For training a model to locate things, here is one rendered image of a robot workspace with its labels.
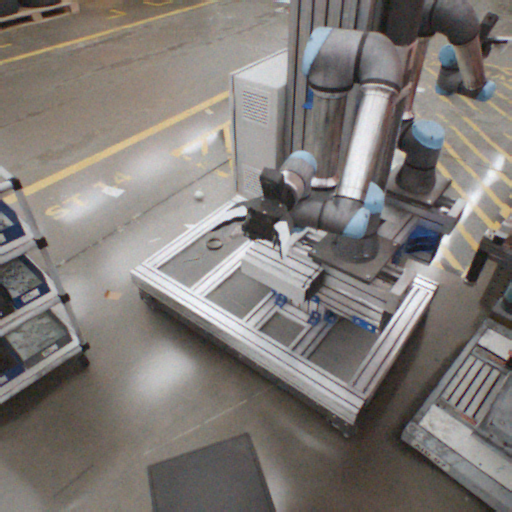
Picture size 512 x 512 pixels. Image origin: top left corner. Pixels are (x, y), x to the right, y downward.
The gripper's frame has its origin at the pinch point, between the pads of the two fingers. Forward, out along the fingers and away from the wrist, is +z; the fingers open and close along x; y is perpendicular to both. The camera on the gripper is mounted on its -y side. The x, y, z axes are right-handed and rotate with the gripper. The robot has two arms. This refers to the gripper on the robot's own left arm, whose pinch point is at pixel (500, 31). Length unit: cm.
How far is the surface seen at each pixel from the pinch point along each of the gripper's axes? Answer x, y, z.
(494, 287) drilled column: 57, 104, -5
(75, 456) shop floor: 2, 125, -204
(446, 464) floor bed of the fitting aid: 93, 106, -97
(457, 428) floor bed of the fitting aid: 88, 105, -82
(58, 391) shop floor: -30, 129, -199
